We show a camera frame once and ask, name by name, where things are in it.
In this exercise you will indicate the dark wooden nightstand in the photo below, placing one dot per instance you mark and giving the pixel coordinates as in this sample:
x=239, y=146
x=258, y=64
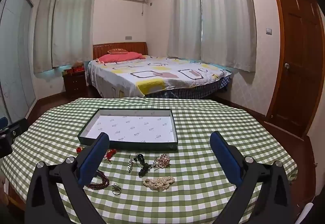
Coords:
x=75, y=84

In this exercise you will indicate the frosted glass wardrobe door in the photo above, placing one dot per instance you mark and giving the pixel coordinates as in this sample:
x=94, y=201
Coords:
x=15, y=61

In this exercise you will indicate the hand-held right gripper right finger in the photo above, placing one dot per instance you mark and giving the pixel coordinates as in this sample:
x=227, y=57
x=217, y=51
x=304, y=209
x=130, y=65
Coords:
x=226, y=158

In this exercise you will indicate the red embroidered pillow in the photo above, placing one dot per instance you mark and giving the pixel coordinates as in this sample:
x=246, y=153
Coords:
x=116, y=50

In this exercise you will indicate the wall light switch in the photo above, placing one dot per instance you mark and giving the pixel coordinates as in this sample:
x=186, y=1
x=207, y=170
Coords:
x=269, y=31

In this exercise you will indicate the brown wooden door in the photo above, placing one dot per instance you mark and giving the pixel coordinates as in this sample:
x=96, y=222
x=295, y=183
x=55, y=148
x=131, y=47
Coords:
x=297, y=61

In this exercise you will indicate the red knot tassel gold charm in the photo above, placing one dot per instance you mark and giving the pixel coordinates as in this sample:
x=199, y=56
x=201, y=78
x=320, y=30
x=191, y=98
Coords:
x=111, y=154

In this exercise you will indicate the wooden bed headboard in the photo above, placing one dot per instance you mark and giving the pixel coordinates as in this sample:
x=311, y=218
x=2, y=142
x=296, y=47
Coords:
x=134, y=47

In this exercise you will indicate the silver rhinestone brooch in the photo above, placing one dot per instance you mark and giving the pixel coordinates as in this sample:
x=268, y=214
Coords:
x=130, y=166

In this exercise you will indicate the small red bead charm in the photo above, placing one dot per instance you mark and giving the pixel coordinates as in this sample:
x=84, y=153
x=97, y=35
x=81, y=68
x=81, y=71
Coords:
x=80, y=149

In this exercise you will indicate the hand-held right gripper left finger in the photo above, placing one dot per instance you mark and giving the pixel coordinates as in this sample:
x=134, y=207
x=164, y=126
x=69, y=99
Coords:
x=92, y=158

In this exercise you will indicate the white object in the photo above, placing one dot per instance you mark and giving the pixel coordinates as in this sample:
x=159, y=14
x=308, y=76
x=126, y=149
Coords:
x=306, y=212

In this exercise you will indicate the brown plush toy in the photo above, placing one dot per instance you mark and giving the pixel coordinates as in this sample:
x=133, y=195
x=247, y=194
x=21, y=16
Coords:
x=78, y=64

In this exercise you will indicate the blue plaid mattress cover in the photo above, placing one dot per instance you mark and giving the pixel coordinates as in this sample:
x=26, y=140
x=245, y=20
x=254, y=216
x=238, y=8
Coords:
x=190, y=90

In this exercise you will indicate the patterned white yellow bedsheet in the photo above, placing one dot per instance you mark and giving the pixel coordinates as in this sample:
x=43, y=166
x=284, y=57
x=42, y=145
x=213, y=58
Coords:
x=152, y=74

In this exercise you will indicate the green cardboard box tray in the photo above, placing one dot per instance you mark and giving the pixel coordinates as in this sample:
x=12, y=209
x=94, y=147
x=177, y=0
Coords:
x=139, y=125

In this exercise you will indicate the green checked tablecloth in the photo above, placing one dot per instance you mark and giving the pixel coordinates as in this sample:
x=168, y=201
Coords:
x=203, y=117

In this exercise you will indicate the gold pearl brooch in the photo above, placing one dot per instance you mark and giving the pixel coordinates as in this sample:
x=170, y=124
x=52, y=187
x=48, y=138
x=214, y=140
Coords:
x=161, y=161

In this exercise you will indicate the black carved pendant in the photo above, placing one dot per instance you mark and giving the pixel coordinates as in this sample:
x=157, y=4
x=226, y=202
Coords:
x=144, y=169

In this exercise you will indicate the red gift boxes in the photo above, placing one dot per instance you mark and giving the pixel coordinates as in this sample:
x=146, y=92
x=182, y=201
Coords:
x=73, y=71

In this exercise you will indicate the white curtain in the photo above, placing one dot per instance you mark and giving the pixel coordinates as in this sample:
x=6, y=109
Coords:
x=73, y=23
x=43, y=31
x=184, y=10
x=226, y=15

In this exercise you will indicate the pink blanket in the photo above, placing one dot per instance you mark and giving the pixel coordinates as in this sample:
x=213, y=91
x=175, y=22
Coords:
x=119, y=57

